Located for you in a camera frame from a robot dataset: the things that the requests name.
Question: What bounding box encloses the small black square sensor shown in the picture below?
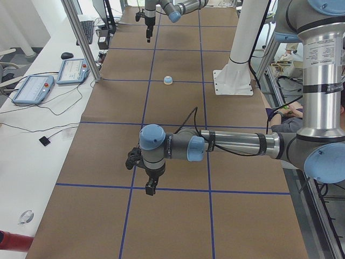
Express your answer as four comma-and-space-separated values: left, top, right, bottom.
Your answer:
39, 136, 51, 146

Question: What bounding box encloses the black keyboard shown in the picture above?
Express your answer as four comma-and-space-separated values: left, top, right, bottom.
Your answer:
80, 21, 94, 44

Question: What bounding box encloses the aluminium frame post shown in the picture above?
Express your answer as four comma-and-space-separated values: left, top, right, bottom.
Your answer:
61, 0, 101, 83

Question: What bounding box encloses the red cylinder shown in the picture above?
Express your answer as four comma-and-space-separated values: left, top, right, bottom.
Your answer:
1, 230, 34, 252

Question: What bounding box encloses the black monitor stand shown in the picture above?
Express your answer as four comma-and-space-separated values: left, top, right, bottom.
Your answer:
92, 0, 116, 34

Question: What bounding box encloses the blue teach pendant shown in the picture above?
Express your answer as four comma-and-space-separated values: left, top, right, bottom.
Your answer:
56, 59, 89, 85
12, 75, 54, 105

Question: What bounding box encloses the seated person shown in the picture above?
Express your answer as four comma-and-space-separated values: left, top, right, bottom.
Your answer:
260, 102, 345, 135

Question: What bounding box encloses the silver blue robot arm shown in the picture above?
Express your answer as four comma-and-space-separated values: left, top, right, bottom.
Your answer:
135, 0, 208, 43
136, 1, 344, 195

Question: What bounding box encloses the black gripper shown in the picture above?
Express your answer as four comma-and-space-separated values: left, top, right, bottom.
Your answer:
144, 16, 156, 43
144, 162, 165, 195

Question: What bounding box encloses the black box device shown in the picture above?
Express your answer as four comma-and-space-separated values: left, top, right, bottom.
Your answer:
98, 30, 110, 50

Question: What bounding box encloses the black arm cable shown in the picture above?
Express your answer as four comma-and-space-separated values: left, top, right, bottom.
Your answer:
175, 106, 266, 156

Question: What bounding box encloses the black computer mouse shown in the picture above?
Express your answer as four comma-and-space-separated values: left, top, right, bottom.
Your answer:
60, 52, 74, 60

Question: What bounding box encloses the blue round desk bell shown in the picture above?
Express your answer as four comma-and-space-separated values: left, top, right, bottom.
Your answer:
163, 76, 173, 85

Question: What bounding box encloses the near blue teach pendant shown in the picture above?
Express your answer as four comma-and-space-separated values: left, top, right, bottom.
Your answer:
12, 75, 54, 105

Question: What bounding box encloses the far blue teach pendant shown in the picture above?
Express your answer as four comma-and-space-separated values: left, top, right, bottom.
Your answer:
56, 59, 89, 85

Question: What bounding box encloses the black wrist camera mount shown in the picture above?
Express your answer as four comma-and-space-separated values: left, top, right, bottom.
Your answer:
125, 147, 145, 170

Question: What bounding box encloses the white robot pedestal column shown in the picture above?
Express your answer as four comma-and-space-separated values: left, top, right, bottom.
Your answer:
213, 0, 270, 96

